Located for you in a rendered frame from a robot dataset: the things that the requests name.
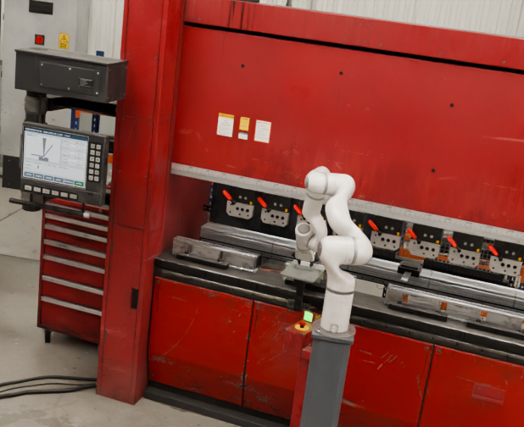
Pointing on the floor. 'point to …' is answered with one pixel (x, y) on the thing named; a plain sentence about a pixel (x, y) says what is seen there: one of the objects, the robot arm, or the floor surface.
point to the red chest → (72, 271)
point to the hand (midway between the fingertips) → (305, 263)
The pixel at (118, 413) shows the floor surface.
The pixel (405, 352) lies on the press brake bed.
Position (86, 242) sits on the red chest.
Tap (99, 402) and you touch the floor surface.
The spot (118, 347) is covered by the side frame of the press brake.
